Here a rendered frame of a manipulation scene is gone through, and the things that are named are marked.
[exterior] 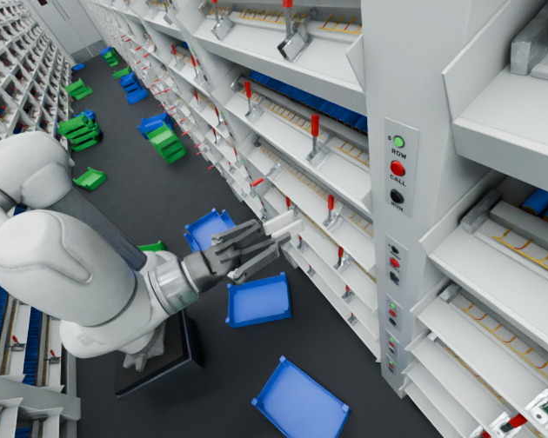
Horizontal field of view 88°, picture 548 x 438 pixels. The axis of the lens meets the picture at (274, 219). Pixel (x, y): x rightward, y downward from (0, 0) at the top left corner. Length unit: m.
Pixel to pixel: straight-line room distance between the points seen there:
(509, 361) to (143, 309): 0.55
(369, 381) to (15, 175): 1.28
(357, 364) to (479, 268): 0.96
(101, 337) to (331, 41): 0.53
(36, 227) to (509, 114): 0.45
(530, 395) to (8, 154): 1.12
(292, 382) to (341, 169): 0.99
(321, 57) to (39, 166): 0.77
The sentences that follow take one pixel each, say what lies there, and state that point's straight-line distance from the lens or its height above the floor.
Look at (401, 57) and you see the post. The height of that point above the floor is 1.15.
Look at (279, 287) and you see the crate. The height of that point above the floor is 0.00.
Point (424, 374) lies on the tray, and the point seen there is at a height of 0.37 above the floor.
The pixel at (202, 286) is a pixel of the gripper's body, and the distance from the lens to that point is 0.53.
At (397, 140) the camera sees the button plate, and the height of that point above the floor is 1.08.
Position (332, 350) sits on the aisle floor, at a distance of 1.32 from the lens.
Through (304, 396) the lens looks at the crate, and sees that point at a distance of 1.30.
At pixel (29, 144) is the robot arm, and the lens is 0.98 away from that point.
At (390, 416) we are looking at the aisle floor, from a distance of 1.27.
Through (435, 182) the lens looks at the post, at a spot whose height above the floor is 1.04.
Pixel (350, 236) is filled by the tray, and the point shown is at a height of 0.74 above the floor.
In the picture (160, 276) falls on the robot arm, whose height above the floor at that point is 0.91.
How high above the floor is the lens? 1.26
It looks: 45 degrees down
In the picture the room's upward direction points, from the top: 24 degrees counter-clockwise
